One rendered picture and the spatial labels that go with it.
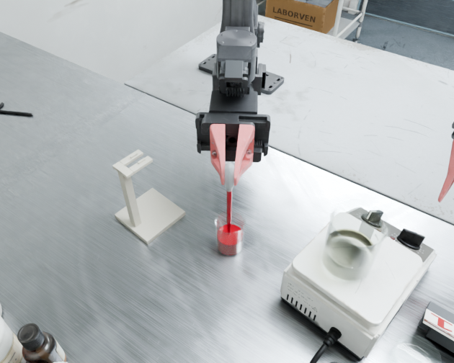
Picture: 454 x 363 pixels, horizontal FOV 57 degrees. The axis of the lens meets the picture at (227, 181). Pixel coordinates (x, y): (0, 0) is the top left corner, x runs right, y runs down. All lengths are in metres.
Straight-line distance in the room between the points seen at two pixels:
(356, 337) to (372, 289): 0.06
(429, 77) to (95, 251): 0.82
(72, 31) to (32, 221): 1.30
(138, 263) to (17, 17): 1.31
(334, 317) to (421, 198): 0.32
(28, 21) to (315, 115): 1.23
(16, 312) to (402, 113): 0.78
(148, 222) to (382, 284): 0.35
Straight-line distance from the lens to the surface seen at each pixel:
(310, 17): 2.74
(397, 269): 0.55
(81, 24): 1.96
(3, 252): 0.71
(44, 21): 1.85
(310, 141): 0.82
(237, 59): 0.55
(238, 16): 0.68
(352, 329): 0.53
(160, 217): 0.67
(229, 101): 0.59
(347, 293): 0.51
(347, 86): 1.00
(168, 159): 0.77
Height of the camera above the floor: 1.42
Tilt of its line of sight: 45 degrees down
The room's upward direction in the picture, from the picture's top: straight up
